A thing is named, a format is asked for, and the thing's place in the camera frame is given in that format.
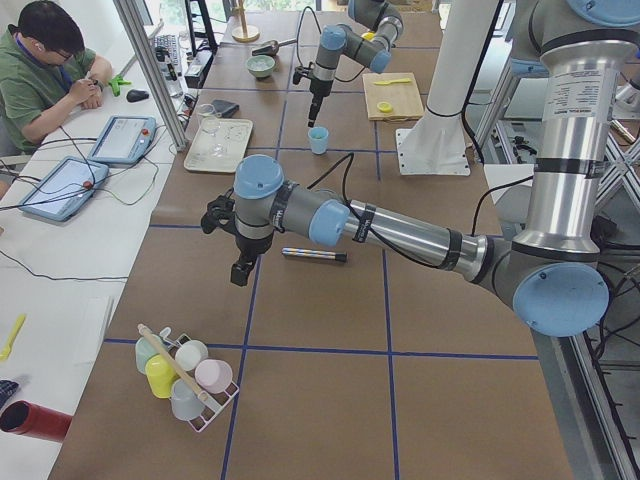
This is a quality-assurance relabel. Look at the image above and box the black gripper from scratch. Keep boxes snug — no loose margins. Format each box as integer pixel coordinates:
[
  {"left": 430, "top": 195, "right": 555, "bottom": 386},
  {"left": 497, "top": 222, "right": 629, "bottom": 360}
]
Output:
[
  {"left": 307, "top": 93, "right": 325, "bottom": 128},
  {"left": 230, "top": 234, "right": 273, "bottom": 286}
]

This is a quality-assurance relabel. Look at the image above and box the steel muddler black tip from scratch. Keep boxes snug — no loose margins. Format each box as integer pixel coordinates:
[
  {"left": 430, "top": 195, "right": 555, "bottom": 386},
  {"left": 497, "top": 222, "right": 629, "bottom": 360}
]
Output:
[{"left": 281, "top": 247, "right": 347, "bottom": 263}]

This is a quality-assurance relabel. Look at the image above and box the yellow lemon half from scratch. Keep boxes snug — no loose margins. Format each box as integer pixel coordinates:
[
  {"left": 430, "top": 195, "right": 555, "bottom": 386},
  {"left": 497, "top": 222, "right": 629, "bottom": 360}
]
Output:
[{"left": 376, "top": 101, "right": 393, "bottom": 113}]

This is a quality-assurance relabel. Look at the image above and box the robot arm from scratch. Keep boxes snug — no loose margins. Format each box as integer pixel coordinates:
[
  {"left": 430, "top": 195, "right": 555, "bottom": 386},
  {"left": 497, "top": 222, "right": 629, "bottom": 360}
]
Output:
[
  {"left": 227, "top": 1, "right": 639, "bottom": 337},
  {"left": 294, "top": 1, "right": 404, "bottom": 127}
]

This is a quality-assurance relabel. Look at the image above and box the blue plastic cup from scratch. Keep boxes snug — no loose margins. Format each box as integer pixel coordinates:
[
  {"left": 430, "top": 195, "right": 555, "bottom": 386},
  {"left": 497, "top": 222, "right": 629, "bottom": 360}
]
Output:
[{"left": 308, "top": 126, "right": 329, "bottom": 155}]

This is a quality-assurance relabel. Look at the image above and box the white cup in rack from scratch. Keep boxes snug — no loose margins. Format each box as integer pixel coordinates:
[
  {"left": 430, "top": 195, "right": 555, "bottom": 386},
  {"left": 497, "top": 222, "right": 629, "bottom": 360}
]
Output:
[{"left": 175, "top": 340, "right": 208, "bottom": 372}]

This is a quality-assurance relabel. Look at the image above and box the pink cup in rack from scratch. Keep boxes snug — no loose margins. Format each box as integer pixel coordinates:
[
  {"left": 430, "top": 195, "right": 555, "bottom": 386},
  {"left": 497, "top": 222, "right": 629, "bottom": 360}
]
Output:
[{"left": 194, "top": 359, "right": 233, "bottom": 394}]

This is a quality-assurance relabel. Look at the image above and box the green cup in rack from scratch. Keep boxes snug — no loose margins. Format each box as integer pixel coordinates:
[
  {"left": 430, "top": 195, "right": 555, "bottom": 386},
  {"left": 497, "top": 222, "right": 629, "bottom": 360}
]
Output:
[{"left": 134, "top": 337, "right": 158, "bottom": 374}]

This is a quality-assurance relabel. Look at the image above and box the yellow cup in rack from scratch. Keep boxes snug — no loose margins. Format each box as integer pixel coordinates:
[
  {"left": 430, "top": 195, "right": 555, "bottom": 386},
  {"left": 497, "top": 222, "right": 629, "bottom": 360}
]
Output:
[{"left": 144, "top": 354, "right": 178, "bottom": 399}]

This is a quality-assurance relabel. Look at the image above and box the grey cup in rack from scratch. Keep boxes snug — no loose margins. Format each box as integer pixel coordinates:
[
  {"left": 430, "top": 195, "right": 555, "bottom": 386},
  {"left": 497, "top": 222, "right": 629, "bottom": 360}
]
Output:
[{"left": 170, "top": 379, "right": 204, "bottom": 421}]

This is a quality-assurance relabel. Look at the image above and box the green bowl of ice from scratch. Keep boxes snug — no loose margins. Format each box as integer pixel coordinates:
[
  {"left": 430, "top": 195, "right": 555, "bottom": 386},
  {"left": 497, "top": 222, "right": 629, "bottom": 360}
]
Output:
[{"left": 245, "top": 55, "right": 276, "bottom": 79}]

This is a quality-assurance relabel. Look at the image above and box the steel ice scoop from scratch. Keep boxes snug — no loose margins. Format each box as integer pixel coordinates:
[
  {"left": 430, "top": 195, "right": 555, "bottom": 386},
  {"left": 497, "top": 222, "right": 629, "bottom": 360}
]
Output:
[{"left": 251, "top": 38, "right": 297, "bottom": 57}]

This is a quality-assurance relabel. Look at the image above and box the folded grey cloth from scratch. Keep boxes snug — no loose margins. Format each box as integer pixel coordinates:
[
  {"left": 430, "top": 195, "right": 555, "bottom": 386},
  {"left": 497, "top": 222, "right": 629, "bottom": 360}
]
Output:
[{"left": 211, "top": 99, "right": 239, "bottom": 118}]

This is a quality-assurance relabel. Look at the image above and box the bamboo cutting board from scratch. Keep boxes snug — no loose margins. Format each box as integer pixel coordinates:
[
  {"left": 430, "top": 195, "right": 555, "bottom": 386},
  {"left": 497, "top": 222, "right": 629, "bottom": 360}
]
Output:
[{"left": 362, "top": 72, "right": 425, "bottom": 121}]

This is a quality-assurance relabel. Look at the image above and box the yellow plastic knife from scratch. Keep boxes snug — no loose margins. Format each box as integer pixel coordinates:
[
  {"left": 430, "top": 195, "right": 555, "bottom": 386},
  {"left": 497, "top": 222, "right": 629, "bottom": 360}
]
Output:
[{"left": 373, "top": 77, "right": 413, "bottom": 86}]

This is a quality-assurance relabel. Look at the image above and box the cream bear serving tray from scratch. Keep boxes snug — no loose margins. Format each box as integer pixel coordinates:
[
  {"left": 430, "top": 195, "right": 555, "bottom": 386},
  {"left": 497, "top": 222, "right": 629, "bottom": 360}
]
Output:
[{"left": 183, "top": 119, "right": 253, "bottom": 174}]

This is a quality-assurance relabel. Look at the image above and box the clear wine glass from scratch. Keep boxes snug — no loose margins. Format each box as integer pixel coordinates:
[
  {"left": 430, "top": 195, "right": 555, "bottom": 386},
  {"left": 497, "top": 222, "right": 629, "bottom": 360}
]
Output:
[{"left": 196, "top": 103, "right": 226, "bottom": 157}]

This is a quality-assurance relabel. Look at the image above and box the round wooden stand base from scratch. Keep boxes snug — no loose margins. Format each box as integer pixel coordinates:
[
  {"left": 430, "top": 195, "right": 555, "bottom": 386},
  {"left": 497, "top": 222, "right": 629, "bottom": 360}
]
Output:
[{"left": 232, "top": 0, "right": 260, "bottom": 43}]

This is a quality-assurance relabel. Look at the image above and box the far blue teach pendant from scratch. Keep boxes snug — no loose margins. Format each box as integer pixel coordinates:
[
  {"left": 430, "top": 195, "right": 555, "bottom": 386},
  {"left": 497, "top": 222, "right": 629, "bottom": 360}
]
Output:
[{"left": 88, "top": 115, "right": 157, "bottom": 165}]

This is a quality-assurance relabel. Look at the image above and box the blue teach pendant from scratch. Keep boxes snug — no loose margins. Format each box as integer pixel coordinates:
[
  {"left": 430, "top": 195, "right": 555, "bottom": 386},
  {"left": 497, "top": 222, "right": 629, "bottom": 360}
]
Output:
[
  {"left": 88, "top": 115, "right": 157, "bottom": 165},
  {"left": 18, "top": 156, "right": 109, "bottom": 222}
]

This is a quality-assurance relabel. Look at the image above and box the black computer mouse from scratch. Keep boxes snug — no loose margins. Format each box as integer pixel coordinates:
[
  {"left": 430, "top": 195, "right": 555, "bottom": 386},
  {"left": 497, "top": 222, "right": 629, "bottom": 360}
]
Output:
[{"left": 126, "top": 89, "right": 149, "bottom": 103}]

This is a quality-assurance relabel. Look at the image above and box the near blue teach pendant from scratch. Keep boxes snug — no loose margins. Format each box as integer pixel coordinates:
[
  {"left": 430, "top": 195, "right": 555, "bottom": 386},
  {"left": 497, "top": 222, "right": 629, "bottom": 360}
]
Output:
[{"left": 18, "top": 156, "right": 109, "bottom": 222}]

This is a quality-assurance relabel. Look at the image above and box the green plastic clamp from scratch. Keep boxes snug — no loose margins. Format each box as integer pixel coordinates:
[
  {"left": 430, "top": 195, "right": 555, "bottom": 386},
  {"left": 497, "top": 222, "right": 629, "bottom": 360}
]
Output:
[{"left": 108, "top": 74, "right": 131, "bottom": 97}]

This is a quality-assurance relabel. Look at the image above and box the red cylinder tube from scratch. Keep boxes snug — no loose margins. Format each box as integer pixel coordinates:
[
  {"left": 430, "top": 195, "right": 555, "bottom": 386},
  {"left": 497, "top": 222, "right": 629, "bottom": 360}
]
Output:
[{"left": 1, "top": 400, "right": 73, "bottom": 443}]

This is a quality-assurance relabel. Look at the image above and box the person in green shirt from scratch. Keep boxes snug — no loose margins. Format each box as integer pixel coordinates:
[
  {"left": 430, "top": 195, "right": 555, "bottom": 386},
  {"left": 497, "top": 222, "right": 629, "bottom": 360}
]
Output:
[{"left": 1, "top": 1, "right": 113, "bottom": 154}]

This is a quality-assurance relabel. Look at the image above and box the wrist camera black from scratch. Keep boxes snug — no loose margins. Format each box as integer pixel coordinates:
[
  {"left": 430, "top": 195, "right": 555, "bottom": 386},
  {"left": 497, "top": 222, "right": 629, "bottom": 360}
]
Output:
[
  {"left": 292, "top": 65, "right": 313, "bottom": 85},
  {"left": 200, "top": 195, "right": 237, "bottom": 235}
]

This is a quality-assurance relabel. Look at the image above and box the black camera cable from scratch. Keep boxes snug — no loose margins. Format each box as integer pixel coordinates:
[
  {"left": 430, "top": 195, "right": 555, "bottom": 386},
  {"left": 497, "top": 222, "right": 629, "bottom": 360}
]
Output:
[{"left": 295, "top": 5, "right": 381, "bottom": 84}]

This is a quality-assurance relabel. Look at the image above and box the wooden rack handle rod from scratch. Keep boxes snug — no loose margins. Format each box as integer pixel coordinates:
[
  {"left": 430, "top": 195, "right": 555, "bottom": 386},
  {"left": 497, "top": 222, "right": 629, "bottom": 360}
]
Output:
[{"left": 137, "top": 324, "right": 208, "bottom": 403}]

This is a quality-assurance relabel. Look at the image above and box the white wire cup rack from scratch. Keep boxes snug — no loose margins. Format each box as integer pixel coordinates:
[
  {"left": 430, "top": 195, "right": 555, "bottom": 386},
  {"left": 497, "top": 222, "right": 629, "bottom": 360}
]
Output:
[{"left": 134, "top": 324, "right": 239, "bottom": 432}]

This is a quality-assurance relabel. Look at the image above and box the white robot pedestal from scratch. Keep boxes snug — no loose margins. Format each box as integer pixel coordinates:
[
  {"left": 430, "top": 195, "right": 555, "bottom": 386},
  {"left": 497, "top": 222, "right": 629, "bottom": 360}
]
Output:
[{"left": 396, "top": 0, "right": 502, "bottom": 176}]

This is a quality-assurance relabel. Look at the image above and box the aluminium frame post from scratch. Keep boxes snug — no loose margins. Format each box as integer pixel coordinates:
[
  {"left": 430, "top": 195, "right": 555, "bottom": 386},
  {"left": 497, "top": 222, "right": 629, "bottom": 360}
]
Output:
[{"left": 113, "top": 0, "right": 187, "bottom": 152}]

